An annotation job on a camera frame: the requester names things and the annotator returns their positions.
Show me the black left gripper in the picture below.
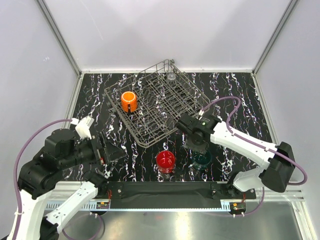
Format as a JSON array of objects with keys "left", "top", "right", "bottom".
[{"left": 59, "top": 130, "right": 127, "bottom": 170}]

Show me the dark green mug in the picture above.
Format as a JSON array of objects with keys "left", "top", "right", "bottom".
[{"left": 192, "top": 151, "right": 212, "bottom": 170}]

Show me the red mug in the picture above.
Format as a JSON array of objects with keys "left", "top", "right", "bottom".
[{"left": 156, "top": 150, "right": 176, "bottom": 174}]

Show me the orange plastic cup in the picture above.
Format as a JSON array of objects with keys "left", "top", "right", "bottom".
[{"left": 120, "top": 91, "right": 138, "bottom": 113}]

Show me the clear plastic cup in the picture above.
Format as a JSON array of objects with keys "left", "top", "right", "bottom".
[{"left": 166, "top": 72, "right": 177, "bottom": 87}]

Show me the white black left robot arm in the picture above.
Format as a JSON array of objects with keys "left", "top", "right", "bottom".
[{"left": 5, "top": 128, "right": 126, "bottom": 240}]

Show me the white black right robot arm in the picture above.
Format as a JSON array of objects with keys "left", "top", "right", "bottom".
[{"left": 176, "top": 118, "right": 295, "bottom": 199}]

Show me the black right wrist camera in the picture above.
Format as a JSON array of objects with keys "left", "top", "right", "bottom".
[{"left": 175, "top": 113, "right": 222, "bottom": 134}]

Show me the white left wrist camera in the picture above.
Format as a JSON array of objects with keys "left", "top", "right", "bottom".
[{"left": 71, "top": 115, "right": 94, "bottom": 140}]

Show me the grey wire dish rack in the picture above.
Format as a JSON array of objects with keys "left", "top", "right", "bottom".
[{"left": 104, "top": 59, "right": 210, "bottom": 148}]

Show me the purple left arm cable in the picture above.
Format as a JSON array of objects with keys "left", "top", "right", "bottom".
[{"left": 8, "top": 118, "right": 77, "bottom": 240}]

